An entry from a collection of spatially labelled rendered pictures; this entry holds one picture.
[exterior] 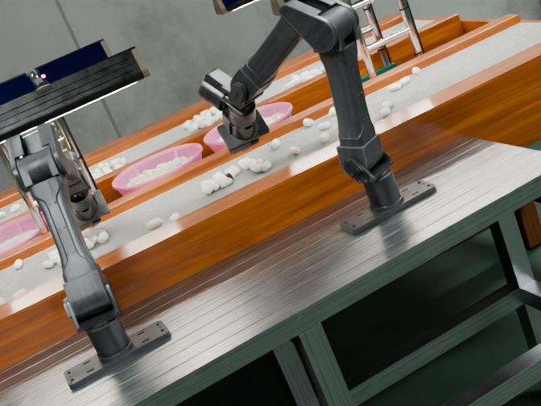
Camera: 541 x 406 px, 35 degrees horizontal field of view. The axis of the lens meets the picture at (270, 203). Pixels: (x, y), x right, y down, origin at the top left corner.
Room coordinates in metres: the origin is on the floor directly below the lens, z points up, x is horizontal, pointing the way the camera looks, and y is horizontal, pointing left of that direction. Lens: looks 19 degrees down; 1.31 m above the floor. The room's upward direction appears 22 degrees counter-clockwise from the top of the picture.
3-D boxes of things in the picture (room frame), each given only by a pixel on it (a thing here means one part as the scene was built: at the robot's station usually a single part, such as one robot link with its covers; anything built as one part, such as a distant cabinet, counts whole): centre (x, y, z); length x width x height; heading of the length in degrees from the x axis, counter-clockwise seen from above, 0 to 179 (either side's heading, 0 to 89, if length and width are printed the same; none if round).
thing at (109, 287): (1.43, 0.37, 0.77); 0.09 x 0.06 x 0.06; 94
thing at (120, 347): (1.43, 0.36, 0.71); 0.20 x 0.07 x 0.08; 106
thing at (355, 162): (1.59, -0.21, 0.77); 0.09 x 0.06 x 0.06; 135
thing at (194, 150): (2.28, 0.25, 0.72); 0.27 x 0.27 x 0.10
